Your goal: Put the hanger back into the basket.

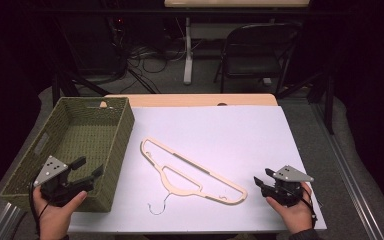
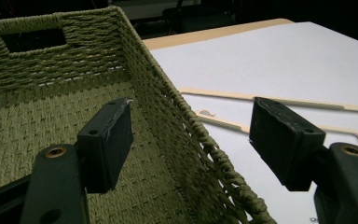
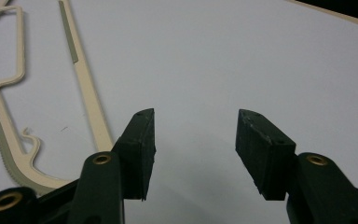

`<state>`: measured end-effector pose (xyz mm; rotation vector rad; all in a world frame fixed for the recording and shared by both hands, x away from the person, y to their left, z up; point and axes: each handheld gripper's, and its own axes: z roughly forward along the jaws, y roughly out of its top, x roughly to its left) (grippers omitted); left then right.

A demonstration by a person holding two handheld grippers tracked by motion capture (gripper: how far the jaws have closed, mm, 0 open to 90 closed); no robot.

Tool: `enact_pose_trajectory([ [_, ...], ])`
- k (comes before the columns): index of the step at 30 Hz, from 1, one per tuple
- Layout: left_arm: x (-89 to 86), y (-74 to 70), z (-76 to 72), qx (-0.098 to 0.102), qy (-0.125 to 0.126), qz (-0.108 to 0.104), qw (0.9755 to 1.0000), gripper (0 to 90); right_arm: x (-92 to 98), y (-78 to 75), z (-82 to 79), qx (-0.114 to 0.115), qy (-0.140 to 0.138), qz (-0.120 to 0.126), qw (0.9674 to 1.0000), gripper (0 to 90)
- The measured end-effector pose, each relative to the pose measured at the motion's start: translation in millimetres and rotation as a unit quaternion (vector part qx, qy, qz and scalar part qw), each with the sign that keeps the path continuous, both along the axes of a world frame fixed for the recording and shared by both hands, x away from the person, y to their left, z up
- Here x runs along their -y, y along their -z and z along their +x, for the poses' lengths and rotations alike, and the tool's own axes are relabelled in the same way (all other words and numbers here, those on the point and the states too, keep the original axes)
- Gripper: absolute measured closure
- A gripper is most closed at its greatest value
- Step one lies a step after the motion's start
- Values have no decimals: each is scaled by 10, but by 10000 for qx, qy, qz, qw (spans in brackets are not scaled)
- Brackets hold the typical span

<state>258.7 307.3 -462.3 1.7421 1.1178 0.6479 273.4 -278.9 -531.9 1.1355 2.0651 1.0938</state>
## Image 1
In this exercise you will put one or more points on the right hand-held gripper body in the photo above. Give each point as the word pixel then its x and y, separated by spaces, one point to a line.
pixel 288 188

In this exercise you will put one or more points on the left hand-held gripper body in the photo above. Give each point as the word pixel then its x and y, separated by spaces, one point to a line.
pixel 51 170

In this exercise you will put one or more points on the green woven basket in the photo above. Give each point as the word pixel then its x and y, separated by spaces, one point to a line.
pixel 90 133

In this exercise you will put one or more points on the beige clothes hanger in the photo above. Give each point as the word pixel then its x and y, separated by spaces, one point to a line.
pixel 196 165

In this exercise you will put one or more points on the person's right hand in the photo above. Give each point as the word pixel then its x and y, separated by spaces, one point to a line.
pixel 296 216

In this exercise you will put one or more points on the person's left hand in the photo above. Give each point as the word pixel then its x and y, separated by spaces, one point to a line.
pixel 53 218

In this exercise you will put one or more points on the white table mat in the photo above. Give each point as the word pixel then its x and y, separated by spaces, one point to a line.
pixel 220 133

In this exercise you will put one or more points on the black metal stand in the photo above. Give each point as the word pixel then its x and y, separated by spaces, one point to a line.
pixel 328 100
pixel 63 85

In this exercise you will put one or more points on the black folding chair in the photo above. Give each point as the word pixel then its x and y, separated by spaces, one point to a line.
pixel 256 63

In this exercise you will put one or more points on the white-legged desk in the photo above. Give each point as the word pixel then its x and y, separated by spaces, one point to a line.
pixel 188 60

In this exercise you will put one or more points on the aluminium rail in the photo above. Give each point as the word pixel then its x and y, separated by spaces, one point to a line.
pixel 350 173
pixel 5 221

